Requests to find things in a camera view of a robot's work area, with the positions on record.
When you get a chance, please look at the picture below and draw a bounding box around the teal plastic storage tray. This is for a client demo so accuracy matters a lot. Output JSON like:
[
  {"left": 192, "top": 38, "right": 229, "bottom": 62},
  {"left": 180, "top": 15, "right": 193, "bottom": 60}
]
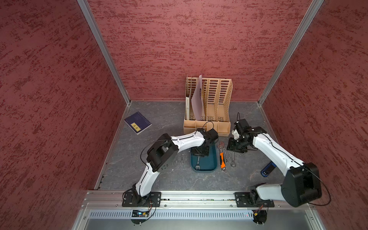
[{"left": 190, "top": 144, "right": 218, "bottom": 173}]

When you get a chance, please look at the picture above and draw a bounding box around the large combination wrench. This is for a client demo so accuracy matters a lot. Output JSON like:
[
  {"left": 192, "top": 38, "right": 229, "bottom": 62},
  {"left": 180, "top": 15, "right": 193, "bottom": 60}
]
[{"left": 195, "top": 156, "right": 200, "bottom": 170}]

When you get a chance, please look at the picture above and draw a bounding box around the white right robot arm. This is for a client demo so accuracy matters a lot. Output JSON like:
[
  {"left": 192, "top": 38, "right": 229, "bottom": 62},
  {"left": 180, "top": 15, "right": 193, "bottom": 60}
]
[{"left": 229, "top": 129, "right": 325, "bottom": 208}]

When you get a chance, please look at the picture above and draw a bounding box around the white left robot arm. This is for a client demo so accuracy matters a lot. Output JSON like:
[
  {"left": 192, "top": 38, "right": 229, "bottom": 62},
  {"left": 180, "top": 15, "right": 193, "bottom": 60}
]
[{"left": 122, "top": 128, "right": 219, "bottom": 208}]

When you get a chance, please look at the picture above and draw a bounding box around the blue black tape roll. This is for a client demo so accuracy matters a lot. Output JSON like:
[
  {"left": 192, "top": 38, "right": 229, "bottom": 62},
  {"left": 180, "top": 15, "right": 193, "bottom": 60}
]
[{"left": 261, "top": 162, "right": 277, "bottom": 177}]

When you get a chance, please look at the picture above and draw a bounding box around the pink paper folder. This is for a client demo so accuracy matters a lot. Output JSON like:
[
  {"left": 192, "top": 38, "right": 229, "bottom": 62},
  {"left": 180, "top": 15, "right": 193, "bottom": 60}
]
[{"left": 191, "top": 75, "right": 204, "bottom": 120}]

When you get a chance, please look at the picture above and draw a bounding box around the wooden desk file organizer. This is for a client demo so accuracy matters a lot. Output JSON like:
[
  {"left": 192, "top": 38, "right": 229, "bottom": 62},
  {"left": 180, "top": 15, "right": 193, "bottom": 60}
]
[{"left": 183, "top": 77, "right": 233, "bottom": 137}]

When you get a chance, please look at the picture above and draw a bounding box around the purple notebook yellow label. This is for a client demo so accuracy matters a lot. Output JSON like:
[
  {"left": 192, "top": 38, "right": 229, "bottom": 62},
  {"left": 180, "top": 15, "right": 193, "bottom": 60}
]
[{"left": 124, "top": 112, "right": 151, "bottom": 135}]

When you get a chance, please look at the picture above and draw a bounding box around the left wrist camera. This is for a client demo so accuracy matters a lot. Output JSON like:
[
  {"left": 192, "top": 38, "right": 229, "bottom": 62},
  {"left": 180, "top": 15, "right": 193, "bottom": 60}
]
[{"left": 204, "top": 128, "right": 219, "bottom": 144}]

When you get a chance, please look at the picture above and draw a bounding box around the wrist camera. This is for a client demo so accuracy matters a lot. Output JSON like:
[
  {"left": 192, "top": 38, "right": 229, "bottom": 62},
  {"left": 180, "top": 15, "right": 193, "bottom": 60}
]
[
  {"left": 204, "top": 128, "right": 219, "bottom": 144},
  {"left": 232, "top": 119, "right": 251, "bottom": 137}
]

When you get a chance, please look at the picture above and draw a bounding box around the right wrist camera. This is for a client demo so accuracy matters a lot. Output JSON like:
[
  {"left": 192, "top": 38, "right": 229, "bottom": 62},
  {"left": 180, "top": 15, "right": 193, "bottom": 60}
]
[{"left": 232, "top": 119, "right": 251, "bottom": 137}]

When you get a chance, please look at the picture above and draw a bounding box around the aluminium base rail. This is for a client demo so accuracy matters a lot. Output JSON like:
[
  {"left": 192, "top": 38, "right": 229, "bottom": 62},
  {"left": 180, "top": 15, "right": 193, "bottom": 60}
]
[{"left": 72, "top": 190, "right": 325, "bottom": 230}]

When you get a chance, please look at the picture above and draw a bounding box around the right corner aluminium post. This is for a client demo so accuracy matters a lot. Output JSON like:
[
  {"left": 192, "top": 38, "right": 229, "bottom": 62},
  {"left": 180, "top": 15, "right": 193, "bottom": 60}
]
[{"left": 258, "top": 0, "right": 324, "bottom": 106}]

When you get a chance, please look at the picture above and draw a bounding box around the corner aluminium post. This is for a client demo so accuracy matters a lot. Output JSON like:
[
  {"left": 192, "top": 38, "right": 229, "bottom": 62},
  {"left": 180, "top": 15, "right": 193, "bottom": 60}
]
[
  {"left": 77, "top": 0, "right": 131, "bottom": 106},
  {"left": 258, "top": 0, "right": 324, "bottom": 106}
]

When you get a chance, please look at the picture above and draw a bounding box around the left corner aluminium post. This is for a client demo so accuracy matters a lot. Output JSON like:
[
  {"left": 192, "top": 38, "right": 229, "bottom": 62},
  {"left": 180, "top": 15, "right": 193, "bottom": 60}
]
[{"left": 77, "top": 0, "right": 131, "bottom": 106}]

